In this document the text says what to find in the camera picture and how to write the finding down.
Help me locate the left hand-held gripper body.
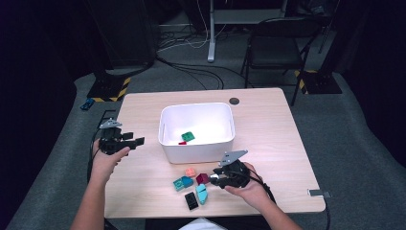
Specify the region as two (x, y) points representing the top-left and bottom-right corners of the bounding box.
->
(98, 118), (132, 156)

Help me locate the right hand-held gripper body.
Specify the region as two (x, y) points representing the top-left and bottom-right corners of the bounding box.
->
(216, 149), (252, 190)

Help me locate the dark magenta toy brick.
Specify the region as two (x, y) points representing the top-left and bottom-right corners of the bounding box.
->
(195, 172), (210, 186)

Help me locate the turquoise sloped toy brick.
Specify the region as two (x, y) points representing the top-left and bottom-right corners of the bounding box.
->
(194, 183), (209, 206)

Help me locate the mint green toy brick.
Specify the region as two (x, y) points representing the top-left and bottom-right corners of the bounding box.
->
(172, 178), (186, 193)

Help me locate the white plastic bin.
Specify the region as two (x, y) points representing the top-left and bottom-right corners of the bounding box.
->
(158, 102), (237, 165)

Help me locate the person's right hand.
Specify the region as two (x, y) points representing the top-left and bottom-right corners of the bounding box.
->
(224, 162), (272, 209)

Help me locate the person's left hand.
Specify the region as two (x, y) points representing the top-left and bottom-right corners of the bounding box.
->
(90, 140), (131, 185)

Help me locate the black toy brick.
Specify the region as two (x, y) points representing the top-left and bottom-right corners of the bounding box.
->
(184, 192), (199, 211)

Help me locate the person's white shirt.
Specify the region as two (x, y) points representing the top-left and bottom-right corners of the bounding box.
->
(178, 218), (228, 230)

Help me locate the small blue floor object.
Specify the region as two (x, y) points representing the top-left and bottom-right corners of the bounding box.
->
(79, 97), (96, 112)

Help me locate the striped black stand base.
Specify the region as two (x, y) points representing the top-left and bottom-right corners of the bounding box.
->
(294, 69), (343, 95)
(86, 71), (132, 104)

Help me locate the large black panel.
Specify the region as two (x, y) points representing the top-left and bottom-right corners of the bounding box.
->
(84, 0), (157, 70)

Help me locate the black folding chair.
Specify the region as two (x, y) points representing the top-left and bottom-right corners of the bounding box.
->
(240, 15), (324, 106)

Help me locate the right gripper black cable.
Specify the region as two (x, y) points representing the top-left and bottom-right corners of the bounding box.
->
(251, 172), (331, 230)

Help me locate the grey metal table bracket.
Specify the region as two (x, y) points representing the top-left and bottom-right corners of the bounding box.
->
(306, 189), (332, 198)

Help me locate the black floor cable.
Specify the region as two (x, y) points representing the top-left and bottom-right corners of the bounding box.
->
(155, 56), (225, 90)

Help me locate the white floor cable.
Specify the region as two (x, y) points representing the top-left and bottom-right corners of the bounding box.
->
(157, 0), (210, 54)

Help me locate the white desk frame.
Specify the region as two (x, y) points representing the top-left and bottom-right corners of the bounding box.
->
(207, 0), (288, 63)

